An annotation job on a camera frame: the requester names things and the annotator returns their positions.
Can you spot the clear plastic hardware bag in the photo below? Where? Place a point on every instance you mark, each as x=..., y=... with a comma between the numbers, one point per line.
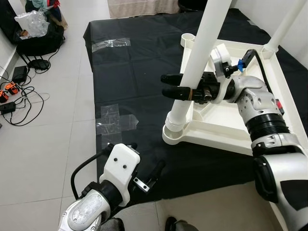
x=110, y=44

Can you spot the orange black battery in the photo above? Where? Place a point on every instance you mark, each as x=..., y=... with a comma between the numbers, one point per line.
x=12, y=88
x=4, y=95

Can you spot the teal cloth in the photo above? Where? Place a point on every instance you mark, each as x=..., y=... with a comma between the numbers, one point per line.
x=44, y=6

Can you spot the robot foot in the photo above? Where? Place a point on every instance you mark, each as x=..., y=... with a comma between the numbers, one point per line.
x=178, y=224
x=111, y=224

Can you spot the tan rubber band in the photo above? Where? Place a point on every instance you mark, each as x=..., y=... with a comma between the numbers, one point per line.
x=190, y=94

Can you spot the black tablecloth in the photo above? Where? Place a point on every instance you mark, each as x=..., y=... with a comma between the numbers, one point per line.
x=144, y=72

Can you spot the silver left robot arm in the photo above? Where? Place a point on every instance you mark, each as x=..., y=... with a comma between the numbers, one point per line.
x=91, y=211

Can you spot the red cloth item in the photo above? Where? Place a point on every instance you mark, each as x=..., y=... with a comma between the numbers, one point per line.
x=55, y=3

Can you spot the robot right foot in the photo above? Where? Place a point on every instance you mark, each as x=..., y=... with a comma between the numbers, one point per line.
x=178, y=224

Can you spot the black power adapter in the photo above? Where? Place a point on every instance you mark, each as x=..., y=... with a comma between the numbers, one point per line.
x=20, y=73

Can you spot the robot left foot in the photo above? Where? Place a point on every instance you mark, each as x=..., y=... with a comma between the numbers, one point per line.
x=111, y=224

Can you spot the clear plastic sheet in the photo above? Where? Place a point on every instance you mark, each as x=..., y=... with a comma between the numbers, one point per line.
x=113, y=122

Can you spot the black power strip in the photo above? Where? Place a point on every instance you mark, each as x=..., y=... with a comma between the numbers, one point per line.
x=7, y=107

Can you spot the person's bare foot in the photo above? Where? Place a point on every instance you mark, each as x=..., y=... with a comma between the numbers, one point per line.
x=64, y=24

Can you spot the crumpled clear plastic bag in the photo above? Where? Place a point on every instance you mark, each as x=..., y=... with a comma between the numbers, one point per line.
x=31, y=24

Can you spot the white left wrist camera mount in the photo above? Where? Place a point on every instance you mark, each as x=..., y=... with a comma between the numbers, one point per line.
x=120, y=168

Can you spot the beige cloth covered bench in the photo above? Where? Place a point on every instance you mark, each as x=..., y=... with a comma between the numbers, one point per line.
x=144, y=7

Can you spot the white plastic table leg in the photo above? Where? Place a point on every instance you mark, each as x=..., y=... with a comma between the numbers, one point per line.
x=207, y=38
x=286, y=24

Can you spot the large black bowl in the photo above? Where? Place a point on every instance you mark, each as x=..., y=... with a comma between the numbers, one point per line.
x=192, y=5

